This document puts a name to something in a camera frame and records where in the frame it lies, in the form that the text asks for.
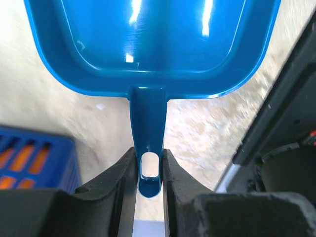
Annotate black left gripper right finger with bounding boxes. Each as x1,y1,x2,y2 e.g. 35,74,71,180
162,149,316,237

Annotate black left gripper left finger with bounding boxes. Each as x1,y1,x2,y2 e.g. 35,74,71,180
0,148,137,237

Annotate blue plastic dustpan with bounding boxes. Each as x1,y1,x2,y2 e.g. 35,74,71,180
23,0,282,198

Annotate blue plastic basket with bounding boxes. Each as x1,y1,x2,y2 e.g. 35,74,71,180
0,126,82,193

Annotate orange snack packet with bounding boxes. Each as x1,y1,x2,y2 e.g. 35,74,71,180
0,145,50,190

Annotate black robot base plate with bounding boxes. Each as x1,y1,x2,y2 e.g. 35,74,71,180
215,15,316,193

